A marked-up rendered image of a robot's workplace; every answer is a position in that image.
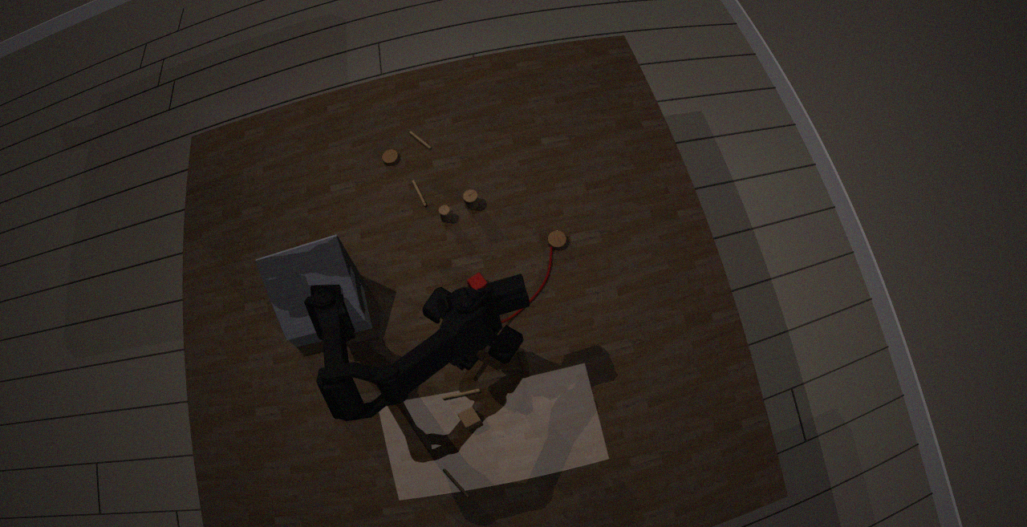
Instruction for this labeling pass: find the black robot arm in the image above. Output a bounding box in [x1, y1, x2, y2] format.
[304, 274, 530, 421]

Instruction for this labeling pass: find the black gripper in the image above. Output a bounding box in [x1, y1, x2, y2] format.
[422, 287, 523, 364]

